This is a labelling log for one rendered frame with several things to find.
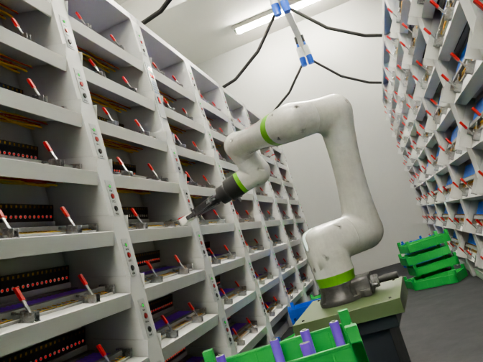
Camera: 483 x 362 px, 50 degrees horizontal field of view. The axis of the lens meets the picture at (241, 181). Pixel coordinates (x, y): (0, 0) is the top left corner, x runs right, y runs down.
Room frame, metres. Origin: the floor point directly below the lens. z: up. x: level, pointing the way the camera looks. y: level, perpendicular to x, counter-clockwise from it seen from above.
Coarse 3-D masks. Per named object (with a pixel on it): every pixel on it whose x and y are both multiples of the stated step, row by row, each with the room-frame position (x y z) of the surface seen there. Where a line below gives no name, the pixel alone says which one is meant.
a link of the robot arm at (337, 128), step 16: (336, 96) 1.65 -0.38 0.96; (320, 112) 1.61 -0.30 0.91; (336, 112) 1.63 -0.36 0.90; (352, 112) 1.67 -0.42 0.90; (320, 128) 1.63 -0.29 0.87; (336, 128) 1.65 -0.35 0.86; (352, 128) 1.67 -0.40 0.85; (336, 144) 1.67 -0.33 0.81; (352, 144) 1.67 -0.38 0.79; (336, 160) 1.69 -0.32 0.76; (352, 160) 1.68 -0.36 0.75; (336, 176) 1.72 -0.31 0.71; (352, 176) 1.69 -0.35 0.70; (352, 192) 1.70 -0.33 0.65; (368, 192) 1.71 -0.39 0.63; (352, 208) 1.71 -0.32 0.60; (368, 208) 1.71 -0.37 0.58; (352, 224) 1.69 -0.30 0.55; (368, 224) 1.70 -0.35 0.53; (368, 240) 1.70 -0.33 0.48
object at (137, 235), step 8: (160, 216) 2.34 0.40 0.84; (168, 216) 2.33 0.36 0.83; (176, 216) 2.32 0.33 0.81; (128, 224) 1.72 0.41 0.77; (136, 232) 1.78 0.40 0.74; (144, 232) 1.84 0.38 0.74; (152, 232) 1.91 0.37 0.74; (160, 232) 1.98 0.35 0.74; (168, 232) 2.05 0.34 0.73; (176, 232) 2.13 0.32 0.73; (184, 232) 2.22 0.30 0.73; (136, 240) 1.78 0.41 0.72; (144, 240) 1.84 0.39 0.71; (152, 240) 1.91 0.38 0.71
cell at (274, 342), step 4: (272, 340) 1.03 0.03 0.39; (276, 340) 1.02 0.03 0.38; (272, 344) 1.02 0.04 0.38; (276, 344) 1.02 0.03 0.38; (272, 348) 1.03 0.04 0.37; (276, 348) 1.02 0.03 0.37; (280, 348) 1.03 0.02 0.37; (276, 352) 1.02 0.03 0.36; (280, 352) 1.02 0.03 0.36; (276, 356) 1.02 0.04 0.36; (280, 356) 1.02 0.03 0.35; (276, 360) 1.03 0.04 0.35; (280, 360) 1.02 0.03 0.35; (284, 360) 1.03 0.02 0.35
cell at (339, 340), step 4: (332, 320) 1.03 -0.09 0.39; (336, 320) 1.03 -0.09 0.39; (332, 324) 1.02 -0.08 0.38; (336, 324) 1.02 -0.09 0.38; (332, 328) 1.02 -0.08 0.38; (336, 328) 1.01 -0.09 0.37; (340, 328) 1.02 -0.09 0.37; (332, 332) 1.02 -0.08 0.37; (336, 332) 1.01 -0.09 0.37; (340, 332) 1.02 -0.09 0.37; (336, 336) 1.02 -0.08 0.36; (340, 336) 1.01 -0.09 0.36; (336, 340) 1.02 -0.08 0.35; (340, 340) 1.01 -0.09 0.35; (344, 340) 1.02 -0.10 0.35; (336, 344) 1.02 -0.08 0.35; (340, 344) 1.01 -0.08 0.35; (344, 344) 1.02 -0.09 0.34
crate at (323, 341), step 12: (348, 312) 1.03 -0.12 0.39; (348, 324) 1.03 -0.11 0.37; (300, 336) 1.06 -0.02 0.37; (312, 336) 1.06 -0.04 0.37; (324, 336) 1.05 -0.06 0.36; (348, 336) 0.86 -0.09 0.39; (360, 336) 0.85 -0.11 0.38; (264, 348) 1.06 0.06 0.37; (288, 348) 1.06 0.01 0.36; (300, 348) 1.06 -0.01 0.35; (324, 348) 1.06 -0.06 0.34; (336, 348) 0.86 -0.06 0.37; (348, 348) 0.86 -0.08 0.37; (360, 348) 0.85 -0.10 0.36; (204, 360) 1.06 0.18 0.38; (228, 360) 1.07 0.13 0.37; (240, 360) 1.07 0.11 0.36; (252, 360) 1.07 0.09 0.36; (264, 360) 1.07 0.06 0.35; (288, 360) 1.06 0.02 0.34; (300, 360) 0.86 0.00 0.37; (312, 360) 0.86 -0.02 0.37; (324, 360) 0.86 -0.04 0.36; (336, 360) 0.86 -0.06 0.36; (348, 360) 0.86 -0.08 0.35; (360, 360) 0.86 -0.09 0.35
